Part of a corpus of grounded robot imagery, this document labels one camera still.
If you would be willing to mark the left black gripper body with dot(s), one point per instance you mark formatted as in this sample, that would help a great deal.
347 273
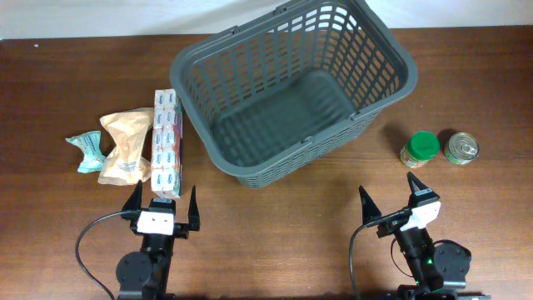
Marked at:
179 232

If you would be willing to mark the tan paper bag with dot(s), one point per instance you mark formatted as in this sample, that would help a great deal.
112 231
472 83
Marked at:
125 164

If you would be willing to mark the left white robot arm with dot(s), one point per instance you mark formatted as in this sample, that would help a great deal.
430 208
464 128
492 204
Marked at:
144 274

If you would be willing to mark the teal wet wipes packet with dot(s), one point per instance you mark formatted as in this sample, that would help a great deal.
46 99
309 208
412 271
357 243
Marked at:
89 144

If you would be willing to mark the grey plastic shopping basket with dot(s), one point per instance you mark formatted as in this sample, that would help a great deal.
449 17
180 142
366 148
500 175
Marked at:
276 93

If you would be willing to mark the silver pull-tab tin can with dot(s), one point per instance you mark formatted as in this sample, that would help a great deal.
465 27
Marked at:
461 148

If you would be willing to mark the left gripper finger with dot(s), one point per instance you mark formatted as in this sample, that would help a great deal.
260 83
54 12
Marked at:
193 211
134 202

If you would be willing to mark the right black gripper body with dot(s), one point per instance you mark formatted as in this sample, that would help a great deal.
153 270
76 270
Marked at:
391 227

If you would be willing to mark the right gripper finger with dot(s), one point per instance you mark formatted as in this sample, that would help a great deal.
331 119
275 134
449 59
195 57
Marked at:
370 211
417 187

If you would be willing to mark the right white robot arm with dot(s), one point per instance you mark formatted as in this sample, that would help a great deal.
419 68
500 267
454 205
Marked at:
439 268

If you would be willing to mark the green lid glass jar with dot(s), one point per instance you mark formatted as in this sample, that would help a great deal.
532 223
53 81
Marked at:
419 149

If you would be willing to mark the Kleenex tissue multipack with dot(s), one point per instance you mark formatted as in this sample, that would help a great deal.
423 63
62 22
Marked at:
166 164

